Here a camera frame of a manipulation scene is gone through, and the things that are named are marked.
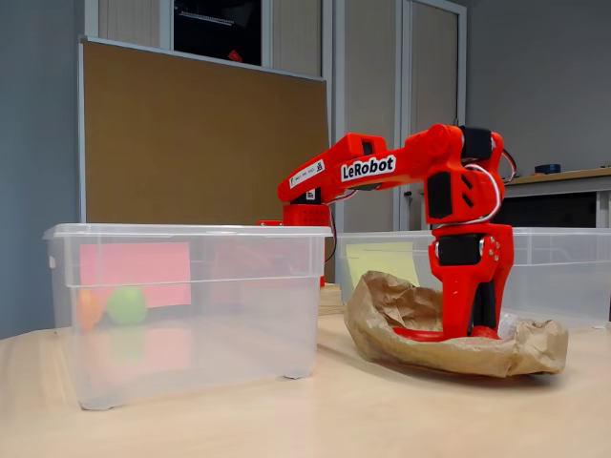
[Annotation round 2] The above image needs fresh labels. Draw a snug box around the light green toy apple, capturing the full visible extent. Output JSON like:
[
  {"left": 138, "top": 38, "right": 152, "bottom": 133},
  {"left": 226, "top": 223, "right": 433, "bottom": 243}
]
[{"left": 105, "top": 285, "right": 149, "bottom": 327}]

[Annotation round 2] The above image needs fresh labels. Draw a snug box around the orange toy fruit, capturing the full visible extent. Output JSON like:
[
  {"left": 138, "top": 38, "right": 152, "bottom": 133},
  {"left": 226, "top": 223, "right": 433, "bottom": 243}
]
[{"left": 75, "top": 290, "right": 105, "bottom": 333}]

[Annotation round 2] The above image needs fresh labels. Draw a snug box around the clear plastic bin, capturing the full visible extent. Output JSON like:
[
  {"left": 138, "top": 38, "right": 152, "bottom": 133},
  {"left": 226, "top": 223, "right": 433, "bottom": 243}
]
[
  {"left": 333, "top": 227, "right": 611, "bottom": 330},
  {"left": 42, "top": 222, "right": 333, "bottom": 411}
]

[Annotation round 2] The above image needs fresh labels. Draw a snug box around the crumpled brown paper bag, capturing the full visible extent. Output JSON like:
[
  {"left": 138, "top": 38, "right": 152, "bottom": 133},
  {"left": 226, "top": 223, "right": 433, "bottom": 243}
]
[{"left": 343, "top": 270, "right": 570, "bottom": 379}]

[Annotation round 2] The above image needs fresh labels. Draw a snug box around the yellow paper note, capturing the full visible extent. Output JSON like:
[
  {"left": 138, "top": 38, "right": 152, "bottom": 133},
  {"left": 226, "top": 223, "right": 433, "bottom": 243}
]
[{"left": 346, "top": 241, "right": 421, "bottom": 290}]

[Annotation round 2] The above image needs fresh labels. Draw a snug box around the grey sideboard wooden top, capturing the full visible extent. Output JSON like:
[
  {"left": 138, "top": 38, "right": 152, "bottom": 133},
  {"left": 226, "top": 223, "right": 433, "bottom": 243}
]
[{"left": 500, "top": 166, "right": 611, "bottom": 230}]

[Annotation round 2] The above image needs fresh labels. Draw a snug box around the wooden base block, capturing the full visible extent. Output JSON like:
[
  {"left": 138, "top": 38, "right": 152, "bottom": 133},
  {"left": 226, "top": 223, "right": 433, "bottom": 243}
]
[{"left": 318, "top": 283, "right": 346, "bottom": 316}]

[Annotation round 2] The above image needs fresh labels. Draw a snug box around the tall grey cabinet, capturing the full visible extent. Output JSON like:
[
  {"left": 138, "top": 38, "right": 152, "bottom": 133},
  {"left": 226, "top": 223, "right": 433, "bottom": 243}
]
[{"left": 84, "top": 0, "right": 469, "bottom": 233}]

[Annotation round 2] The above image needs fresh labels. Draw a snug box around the brown cork board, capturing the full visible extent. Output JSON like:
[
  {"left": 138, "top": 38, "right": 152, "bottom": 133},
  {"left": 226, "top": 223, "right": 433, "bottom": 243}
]
[{"left": 78, "top": 36, "right": 330, "bottom": 225}]

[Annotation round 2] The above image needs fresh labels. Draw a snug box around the pink paper note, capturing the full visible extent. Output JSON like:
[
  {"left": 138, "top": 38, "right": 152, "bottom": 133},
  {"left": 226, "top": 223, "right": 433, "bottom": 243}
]
[{"left": 79, "top": 241, "right": 193, "bottom": 309}]

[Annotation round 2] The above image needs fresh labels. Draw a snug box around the black appliance in cabinet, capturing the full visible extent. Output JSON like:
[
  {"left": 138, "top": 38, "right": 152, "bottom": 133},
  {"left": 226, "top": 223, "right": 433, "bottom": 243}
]
[{"left": 173, "top": 0, "right": 263, "bottom": 67}]

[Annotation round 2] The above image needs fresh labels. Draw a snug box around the black power cable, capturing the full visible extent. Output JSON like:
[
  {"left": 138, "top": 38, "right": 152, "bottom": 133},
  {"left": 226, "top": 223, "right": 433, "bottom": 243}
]
[{"left": 326, "top": 204, "right": 338, "bottom": 264}]

